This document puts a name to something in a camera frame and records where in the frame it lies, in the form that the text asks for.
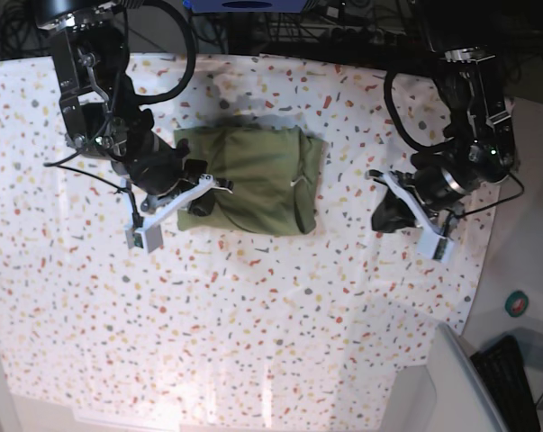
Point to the black keyboard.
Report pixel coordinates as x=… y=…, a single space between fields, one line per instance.
x=501 y=368

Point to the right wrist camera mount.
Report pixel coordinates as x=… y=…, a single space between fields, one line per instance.
x=144 y=232

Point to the green t-shirt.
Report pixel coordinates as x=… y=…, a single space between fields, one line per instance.
x=275 y=176

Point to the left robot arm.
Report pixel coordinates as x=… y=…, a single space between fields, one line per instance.
x=479 y=144

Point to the white monitor edge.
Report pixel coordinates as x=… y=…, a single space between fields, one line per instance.
x=462 y=401

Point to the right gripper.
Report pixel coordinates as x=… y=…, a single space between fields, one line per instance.
x=156 y=168

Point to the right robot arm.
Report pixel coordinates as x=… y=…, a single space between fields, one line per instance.
x=103 y=115

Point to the terrazzo patterned tablecloth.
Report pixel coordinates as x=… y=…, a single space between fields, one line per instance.
x=220 y=328

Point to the green tape roll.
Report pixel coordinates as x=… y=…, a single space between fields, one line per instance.
x=516 y=304

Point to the blue box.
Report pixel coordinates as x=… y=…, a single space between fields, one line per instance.
x=247 y=6

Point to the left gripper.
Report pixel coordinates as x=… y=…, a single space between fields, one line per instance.
x=437 y=187

